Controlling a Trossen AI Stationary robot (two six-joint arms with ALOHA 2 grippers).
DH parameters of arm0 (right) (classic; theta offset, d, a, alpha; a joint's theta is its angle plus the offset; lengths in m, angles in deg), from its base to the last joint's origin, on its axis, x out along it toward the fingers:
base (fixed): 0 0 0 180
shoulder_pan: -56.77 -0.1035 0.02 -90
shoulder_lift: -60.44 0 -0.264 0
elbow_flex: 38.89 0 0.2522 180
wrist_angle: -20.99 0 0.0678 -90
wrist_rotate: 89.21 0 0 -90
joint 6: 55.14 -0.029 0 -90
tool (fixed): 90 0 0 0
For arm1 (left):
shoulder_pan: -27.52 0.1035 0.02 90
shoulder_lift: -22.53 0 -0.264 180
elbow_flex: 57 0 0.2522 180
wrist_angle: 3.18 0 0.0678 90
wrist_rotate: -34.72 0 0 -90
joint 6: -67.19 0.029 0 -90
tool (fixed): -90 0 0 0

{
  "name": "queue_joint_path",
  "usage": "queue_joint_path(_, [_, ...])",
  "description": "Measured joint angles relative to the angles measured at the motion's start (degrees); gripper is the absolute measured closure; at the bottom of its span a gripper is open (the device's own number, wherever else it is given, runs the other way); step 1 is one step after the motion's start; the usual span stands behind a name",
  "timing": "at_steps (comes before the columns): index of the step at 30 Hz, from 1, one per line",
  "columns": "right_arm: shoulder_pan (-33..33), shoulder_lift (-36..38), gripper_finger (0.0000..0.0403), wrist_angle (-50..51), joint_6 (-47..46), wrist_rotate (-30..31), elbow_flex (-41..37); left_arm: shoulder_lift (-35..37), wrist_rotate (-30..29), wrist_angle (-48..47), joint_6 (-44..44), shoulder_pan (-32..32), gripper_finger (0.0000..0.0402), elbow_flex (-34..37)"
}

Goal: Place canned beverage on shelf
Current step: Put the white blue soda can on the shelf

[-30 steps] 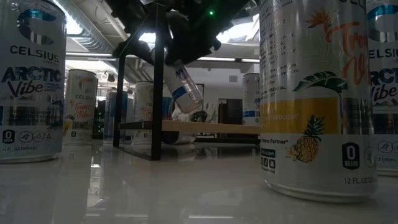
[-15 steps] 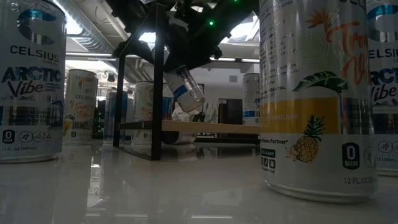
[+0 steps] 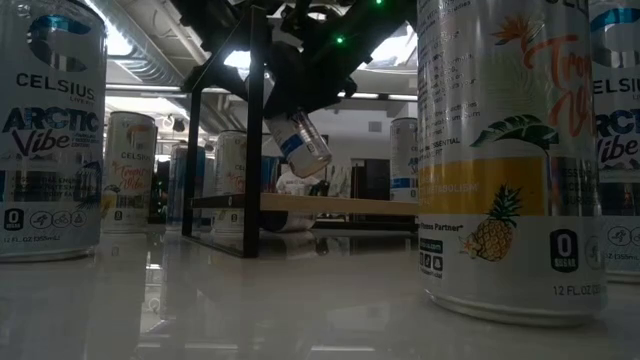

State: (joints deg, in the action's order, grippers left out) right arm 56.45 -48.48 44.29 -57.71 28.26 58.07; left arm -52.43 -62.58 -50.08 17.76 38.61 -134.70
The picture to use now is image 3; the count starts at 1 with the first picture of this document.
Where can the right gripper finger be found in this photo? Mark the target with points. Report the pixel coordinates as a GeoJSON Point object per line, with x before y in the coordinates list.
{"type": "Point", "coordinates": [290, 95]}

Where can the Celsius Arctic Vibe can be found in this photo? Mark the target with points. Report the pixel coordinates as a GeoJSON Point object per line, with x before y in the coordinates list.
{"type": "Point", "coordinates": [50, 150]}
{"type": "Point", "coordinates": [300, 145]}
{"type": "Point", "coordinates": [620, 150]}
{"type": "Point", "coordinates": [404, 160]}

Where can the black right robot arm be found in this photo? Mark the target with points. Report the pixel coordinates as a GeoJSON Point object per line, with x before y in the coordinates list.
{"type": "Point", "coordinates": [390, 20]}

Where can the wooden shelf with black frame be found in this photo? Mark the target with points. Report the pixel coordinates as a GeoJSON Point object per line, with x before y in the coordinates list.
{"type": "Point", "coordinates": [325, 204]}

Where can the silver ventilation duct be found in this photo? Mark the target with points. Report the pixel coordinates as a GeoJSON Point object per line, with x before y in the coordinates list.
{"type": "Point", "coordinates": [150, 55]}

